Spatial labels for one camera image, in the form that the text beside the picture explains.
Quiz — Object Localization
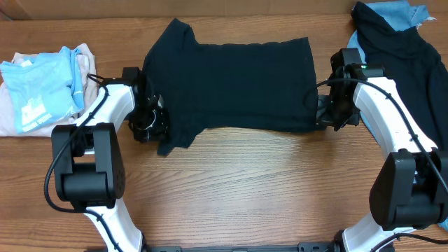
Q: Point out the black t-shirt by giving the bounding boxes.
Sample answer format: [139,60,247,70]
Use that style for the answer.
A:
[143,20,319,155]

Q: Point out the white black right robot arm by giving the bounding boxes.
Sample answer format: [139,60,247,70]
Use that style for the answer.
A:
[297,48,447,251]

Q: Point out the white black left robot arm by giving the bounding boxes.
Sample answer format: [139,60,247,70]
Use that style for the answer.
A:
[43,67,169,251]

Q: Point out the black long garment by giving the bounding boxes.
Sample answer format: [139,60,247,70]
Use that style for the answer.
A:
[348,1,447,151]

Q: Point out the light blue folded t-shirt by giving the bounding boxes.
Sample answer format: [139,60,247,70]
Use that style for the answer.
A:
[1,46,85,134]

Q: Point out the blue denim jeans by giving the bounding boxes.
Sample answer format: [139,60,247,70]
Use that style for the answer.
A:
[349,1,447,230]

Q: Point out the pink folded garment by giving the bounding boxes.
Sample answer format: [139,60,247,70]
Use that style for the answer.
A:
[1,43,97,137]

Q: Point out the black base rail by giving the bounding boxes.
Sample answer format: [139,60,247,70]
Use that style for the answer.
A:
[143,241,345,252]

